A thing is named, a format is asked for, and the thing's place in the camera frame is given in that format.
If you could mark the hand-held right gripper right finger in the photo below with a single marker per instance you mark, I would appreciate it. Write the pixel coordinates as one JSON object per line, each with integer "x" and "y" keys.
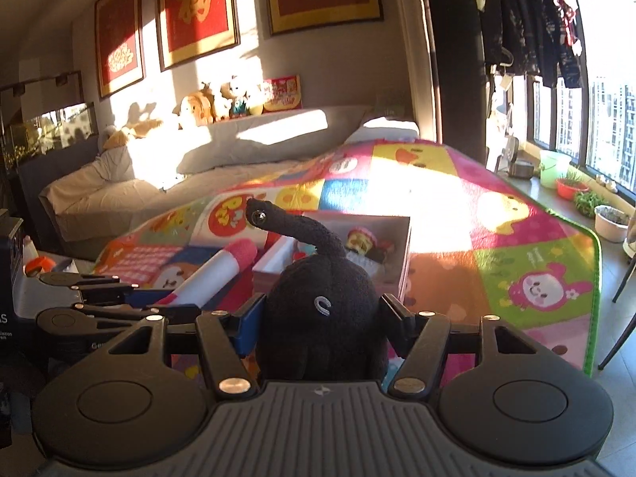
{"x": 393, "y": 325}

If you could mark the red framed picture gold figure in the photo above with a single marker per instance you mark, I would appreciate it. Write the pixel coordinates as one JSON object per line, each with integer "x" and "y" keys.
{"x": 198, "y": 10}

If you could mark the small green potted plant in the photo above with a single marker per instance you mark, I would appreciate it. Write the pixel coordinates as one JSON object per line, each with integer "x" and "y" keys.
{"x": 589, "y": 202}

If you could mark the colourful cartoon printed blanket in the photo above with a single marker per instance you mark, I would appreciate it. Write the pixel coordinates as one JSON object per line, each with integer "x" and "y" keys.
{"x": 447, "y": 208}

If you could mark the black chair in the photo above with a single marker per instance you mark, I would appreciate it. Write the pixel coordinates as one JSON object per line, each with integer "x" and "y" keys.
{"x": 621, "y": 308}

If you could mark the narrow red framed picture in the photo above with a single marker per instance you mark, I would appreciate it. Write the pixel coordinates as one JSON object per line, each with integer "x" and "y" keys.
{"x": 119, "y": 35}

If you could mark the pale cardboard box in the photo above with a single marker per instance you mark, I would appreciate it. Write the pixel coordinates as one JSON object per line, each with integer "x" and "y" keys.
{"x": 405, "y": 258}

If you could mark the grey pillow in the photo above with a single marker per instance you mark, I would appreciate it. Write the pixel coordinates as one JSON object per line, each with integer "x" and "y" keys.
{"x": 278, "y": 139}

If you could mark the white red foam rocket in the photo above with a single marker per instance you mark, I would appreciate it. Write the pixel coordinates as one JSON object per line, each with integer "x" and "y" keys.
{"x": 213, "y": 278}

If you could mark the red plant pot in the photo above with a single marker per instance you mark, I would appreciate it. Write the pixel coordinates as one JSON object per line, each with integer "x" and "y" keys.
{"x": 571, "y": 190}

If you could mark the white pillow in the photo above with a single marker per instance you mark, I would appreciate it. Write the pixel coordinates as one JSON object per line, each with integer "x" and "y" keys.
{"x": 382, "y": 129}

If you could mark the white bed sheet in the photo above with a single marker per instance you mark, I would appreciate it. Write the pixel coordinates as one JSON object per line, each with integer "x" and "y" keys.
{"x": 99, "y": 198}

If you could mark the dark blue hanging jacket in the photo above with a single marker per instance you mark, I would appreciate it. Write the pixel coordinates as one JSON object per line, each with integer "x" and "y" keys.
{"x": 559, "y": 44}

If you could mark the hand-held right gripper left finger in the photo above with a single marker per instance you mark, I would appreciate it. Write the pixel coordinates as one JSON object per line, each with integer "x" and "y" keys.
{"x": 248, "y": 330}

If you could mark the red printed card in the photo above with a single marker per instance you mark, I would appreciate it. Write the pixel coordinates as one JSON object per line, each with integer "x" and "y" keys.
{"x": 282, "y": 93}

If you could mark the green plastic bucket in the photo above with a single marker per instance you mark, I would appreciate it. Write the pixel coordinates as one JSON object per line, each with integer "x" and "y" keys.
{"x": 554, "y": 169}

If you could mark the small metal pot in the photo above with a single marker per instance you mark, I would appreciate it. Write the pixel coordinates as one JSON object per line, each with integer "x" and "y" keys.
{"x": 521, "y": 170}

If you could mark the glass cabinet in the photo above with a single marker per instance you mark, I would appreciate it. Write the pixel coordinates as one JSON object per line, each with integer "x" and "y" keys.
{"x": 44, "y": 124}

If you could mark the white bottle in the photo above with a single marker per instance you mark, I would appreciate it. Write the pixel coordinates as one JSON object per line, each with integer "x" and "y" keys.
{"x": 30, "y": 248}

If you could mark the dark curtain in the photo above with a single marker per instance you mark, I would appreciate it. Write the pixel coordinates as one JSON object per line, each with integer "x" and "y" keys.
{"x": 457, "y": 59}

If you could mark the orange object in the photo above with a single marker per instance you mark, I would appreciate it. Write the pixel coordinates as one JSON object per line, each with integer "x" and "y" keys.
{"x": 39, "y": 266}

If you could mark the plush doll teal dress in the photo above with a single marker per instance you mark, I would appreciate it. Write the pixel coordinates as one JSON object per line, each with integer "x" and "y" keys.
{"x": 236, "y": 97}

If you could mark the yellow plush toy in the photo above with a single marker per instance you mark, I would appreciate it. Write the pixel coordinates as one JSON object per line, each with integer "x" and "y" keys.
{"x": 134, "y": 131}

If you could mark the red patterned hanging garment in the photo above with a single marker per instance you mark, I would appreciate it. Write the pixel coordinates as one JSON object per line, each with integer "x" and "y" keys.
{"x": 571, "y": 15}

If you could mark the black plush toy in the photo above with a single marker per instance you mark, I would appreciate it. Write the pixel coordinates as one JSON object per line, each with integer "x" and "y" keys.
{"x": 318, "y": 328}

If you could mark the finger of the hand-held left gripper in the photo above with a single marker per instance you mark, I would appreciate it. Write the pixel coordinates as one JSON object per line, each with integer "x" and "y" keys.
{"x": 84, "y": 280}
{"x": 94, "y": 320}

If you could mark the black hanging jacket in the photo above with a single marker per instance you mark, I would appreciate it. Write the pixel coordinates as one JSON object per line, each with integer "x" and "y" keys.
{"x": 512, "y": 20}

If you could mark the orange bear plush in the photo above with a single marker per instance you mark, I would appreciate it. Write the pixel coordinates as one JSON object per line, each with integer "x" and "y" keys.
{"x": 195, "y": 109}

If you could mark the window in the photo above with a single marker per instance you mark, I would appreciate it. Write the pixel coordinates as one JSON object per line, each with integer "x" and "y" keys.
{"x": 606, "y": 84}

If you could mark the white plant pot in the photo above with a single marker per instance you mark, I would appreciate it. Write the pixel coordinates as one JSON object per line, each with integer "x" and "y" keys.
{"x": 610, "y": 226}

